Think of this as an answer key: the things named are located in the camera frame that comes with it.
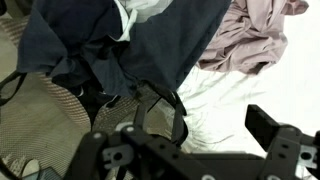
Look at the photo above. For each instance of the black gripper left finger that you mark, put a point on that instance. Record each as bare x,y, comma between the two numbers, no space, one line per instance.
140,115

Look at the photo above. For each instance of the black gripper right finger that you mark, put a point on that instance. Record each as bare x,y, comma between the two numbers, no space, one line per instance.
262,127

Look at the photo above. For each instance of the dark navy hoodie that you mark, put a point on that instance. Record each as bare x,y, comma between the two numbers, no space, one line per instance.
76,41

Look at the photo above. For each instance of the black mesh laundry bag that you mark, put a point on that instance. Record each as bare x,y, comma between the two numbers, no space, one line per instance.
85,111

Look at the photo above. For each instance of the white duvet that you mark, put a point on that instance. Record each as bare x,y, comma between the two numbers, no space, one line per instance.
216,102

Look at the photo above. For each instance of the striped beige rug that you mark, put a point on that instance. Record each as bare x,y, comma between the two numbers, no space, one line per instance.
42,125

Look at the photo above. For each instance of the pink mauve garment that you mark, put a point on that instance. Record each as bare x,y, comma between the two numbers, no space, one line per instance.
251,36

